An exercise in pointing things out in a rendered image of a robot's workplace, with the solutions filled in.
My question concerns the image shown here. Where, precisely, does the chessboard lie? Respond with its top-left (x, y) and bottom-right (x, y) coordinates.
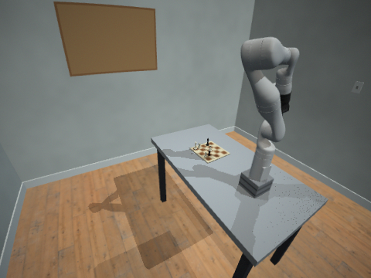
top-left (190, 141), bottom-right (230, 163)

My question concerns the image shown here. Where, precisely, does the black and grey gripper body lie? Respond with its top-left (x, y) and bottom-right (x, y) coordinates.
top-left (273, 83), bottom-right (291, 113)

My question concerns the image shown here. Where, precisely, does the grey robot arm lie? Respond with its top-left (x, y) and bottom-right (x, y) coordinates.
top-left (240, 37), bottom-right (299, 182)

